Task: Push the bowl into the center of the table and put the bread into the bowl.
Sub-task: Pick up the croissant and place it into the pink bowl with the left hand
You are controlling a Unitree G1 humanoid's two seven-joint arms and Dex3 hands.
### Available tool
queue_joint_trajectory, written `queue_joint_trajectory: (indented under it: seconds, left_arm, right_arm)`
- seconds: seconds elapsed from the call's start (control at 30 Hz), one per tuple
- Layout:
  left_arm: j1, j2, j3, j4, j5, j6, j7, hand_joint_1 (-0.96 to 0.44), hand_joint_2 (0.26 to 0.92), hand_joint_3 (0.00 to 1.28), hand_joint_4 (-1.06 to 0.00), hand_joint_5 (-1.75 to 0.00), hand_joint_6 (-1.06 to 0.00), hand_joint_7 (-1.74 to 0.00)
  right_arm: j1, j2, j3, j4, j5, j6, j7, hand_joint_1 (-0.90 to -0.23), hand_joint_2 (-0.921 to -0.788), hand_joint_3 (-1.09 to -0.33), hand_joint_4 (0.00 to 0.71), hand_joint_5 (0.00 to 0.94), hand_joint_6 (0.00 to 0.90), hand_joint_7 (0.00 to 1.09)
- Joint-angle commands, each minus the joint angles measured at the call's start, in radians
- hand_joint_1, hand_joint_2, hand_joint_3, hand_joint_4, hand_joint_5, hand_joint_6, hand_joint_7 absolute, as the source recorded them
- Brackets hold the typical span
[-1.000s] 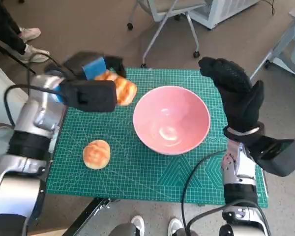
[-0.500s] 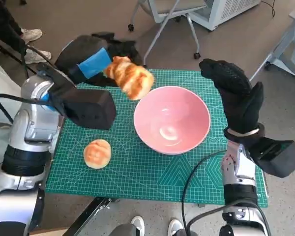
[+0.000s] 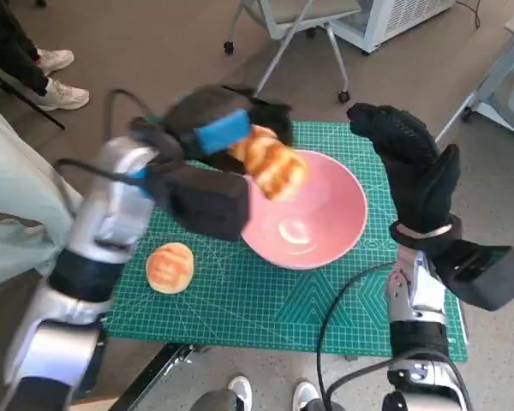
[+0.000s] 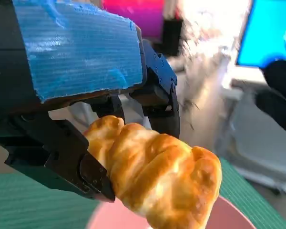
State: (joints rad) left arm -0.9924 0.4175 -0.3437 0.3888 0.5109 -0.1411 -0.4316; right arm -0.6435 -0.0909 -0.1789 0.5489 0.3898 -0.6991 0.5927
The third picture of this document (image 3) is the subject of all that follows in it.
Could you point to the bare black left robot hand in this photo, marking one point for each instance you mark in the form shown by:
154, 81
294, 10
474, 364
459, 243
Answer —
214, 111

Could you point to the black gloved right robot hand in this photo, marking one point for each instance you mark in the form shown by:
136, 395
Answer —
420, 180

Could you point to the long toy bread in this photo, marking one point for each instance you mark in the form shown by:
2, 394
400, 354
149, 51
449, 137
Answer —
278, 171

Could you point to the pink bowl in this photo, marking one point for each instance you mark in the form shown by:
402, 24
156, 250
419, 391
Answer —
325, 222

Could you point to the round toy bread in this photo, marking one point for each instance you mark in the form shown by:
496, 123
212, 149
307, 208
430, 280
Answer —
171, 267

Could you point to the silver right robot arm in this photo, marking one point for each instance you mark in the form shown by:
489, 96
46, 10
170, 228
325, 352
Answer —
415, 295

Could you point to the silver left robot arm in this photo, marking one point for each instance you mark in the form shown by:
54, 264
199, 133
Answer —
103, 201

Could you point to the grey office chair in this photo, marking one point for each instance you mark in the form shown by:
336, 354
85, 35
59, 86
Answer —
300, 13

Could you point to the white grilled appliance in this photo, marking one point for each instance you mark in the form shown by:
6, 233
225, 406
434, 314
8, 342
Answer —
394, 21

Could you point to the black metal stand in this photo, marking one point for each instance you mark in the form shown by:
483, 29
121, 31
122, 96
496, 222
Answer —
47, 117

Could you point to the green cutting mat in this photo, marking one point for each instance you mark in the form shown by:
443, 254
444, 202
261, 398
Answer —
240, 308

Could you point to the person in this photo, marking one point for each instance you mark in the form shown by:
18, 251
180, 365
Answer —
21, 192
8, 43

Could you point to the white right robot shoe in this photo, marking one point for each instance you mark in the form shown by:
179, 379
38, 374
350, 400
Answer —
305, 390

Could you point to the white robot shoe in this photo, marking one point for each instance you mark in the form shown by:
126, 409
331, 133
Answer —
240, 389
305, 390

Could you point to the metal table leg strut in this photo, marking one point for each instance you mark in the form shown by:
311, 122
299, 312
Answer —
154, 368

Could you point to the white left robot shoe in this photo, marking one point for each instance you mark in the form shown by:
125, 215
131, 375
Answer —
240, 389

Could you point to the dark left robot leg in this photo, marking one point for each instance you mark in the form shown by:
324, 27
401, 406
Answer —
218, 402

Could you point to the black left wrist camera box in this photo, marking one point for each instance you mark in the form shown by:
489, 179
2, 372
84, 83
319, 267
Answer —
205, 205

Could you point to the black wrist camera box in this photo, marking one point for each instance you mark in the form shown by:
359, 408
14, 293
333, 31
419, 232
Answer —
484, 278
205, 205

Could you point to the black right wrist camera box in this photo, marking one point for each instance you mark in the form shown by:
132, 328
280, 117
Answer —
484, 278

